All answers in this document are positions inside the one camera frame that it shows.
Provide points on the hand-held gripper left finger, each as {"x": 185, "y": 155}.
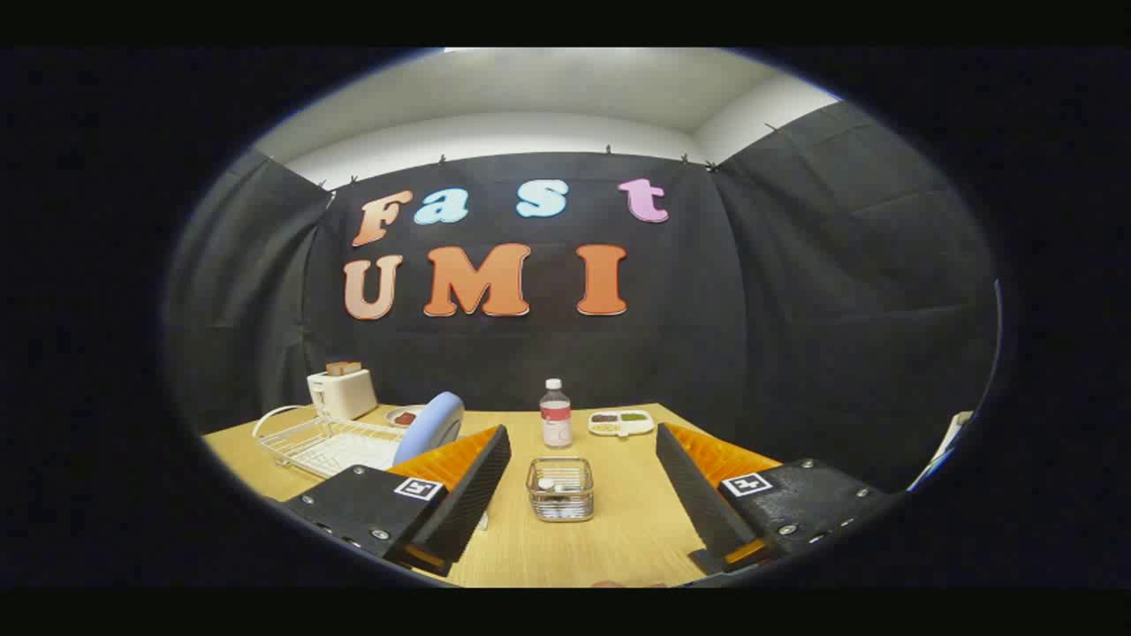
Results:
{"x": 459, "y": 495}

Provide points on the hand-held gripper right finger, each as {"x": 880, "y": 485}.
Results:
{"x": 702, "y": 499}

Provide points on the blue plate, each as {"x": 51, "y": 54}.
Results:
{"x": 435, "y": 420}

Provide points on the metal spoon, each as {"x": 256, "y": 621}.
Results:
{"x": 548, "y": 484}

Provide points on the small plate with red food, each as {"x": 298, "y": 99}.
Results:
{"x": 405, "y": 417}

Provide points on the white divided snack tray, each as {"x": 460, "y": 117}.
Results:
{"x": 621, "y": 423}

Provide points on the clear plastic bottle red label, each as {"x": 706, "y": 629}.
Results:
{"x": 556, "y": 424}

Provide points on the black backdrop cloth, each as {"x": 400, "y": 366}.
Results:
{"x": 707, "y": 353}

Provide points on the white toaster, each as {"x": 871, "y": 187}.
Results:
{"x": 346, "y": 395}

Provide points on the brown toast slice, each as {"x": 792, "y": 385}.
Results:
{"x": 343, "y": 367}

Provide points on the white blue object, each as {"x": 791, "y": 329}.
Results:
{"x": 950, "y": 437}

